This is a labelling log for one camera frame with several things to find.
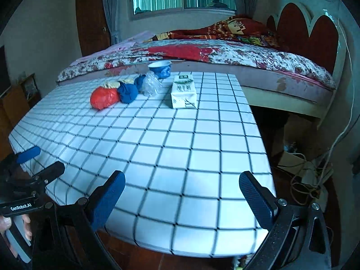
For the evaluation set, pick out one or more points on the cardboard box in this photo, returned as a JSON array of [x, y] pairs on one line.
[[289, 157]]

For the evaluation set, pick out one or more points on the red plastic bag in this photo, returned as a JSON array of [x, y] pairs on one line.
[[102, 98]]

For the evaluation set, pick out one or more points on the blue and white bowl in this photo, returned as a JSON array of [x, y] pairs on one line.
[[161, 70]]

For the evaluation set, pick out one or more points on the blue plastic bag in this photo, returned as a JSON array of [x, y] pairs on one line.
[[128, 92]]

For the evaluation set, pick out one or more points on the yellow wrapper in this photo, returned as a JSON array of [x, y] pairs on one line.
[[111, 84]]

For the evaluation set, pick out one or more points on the pink cloth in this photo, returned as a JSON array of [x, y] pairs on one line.
[[123, 45]]

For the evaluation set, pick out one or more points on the white milk carton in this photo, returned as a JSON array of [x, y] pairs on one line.
[[182, 92]]

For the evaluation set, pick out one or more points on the person's left hand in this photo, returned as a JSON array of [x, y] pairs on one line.
[[26, 227]]

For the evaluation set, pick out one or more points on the small blue bag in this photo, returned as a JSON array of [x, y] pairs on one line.
[[139, 82]]

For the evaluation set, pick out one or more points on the table with checkered tablecloth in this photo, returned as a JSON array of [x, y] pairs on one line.
[[168, 146]]

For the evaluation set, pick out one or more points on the red printed blanket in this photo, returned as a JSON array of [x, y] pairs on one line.
[[225, 28]]

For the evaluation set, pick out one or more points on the dark television screen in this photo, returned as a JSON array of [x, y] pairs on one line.
[[3, 70]]

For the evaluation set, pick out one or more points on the white bed with red headboard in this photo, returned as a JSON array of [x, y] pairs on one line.
[[295, 33]]

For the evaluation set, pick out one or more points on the floral quilt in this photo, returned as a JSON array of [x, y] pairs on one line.
[[239, 53]]

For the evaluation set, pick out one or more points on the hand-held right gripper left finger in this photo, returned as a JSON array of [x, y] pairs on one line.
[[108, 199]]

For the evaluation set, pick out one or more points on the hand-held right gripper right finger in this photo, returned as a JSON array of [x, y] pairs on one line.
[[257, 199]]

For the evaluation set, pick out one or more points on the brown wooden door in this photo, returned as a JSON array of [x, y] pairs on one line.
[[90, 19]]

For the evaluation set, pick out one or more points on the wooden cabinet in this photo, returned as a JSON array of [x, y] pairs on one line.
[[19, 104]]

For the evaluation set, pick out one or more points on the white power strip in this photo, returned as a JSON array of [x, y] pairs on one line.
[[309, 173]]

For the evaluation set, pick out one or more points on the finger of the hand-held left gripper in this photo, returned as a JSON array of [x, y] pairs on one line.
[[28, 154], [49, 171]]

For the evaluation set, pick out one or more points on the pink mattress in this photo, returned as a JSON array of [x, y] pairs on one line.
[[295, 90]]

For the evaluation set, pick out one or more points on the clear plastic bag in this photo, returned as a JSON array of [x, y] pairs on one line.
[[150, 85]]

